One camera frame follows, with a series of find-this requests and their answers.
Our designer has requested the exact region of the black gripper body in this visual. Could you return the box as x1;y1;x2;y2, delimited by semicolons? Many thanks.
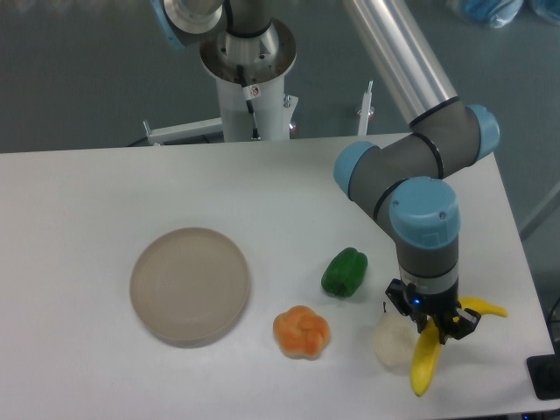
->
407;283;459;316

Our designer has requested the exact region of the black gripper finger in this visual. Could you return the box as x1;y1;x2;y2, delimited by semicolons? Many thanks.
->
435;306;480;345
385;278;427;333

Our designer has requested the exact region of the yellow banana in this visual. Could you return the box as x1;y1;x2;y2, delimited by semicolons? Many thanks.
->
409;297;508;397

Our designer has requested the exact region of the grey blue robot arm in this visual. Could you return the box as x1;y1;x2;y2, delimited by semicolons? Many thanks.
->
152;1;500;342

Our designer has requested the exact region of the beige round plate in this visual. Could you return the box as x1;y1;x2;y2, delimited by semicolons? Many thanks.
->
129;227;250;347

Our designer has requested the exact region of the white pear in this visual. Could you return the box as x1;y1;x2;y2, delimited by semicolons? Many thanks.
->
373;311;417;369

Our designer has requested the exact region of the green bell pepper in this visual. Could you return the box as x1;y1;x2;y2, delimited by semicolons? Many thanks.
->
320;248;368;298

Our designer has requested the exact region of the black device at table edge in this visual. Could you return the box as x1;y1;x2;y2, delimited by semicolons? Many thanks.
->
526;354;559;401

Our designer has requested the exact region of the orange knotted bread roll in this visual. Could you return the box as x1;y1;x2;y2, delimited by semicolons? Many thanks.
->
273;305;331;360

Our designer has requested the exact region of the grey metal table leg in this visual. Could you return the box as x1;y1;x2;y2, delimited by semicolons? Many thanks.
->
518;182;559;242

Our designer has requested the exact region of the blue plastic bag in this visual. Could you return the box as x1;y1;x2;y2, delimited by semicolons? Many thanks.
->
445;0;559;29

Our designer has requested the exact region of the white right support bracket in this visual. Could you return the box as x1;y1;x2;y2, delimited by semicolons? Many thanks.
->
357;80;375;136

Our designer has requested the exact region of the white support bracket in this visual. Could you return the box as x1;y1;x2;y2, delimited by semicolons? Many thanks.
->
357;80;375;136
143;117;222;145

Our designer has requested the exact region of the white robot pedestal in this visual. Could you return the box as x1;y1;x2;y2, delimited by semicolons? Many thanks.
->
200;18;298;142

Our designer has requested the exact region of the white left support bracket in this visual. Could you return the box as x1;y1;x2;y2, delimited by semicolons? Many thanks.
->
143;117;222;145

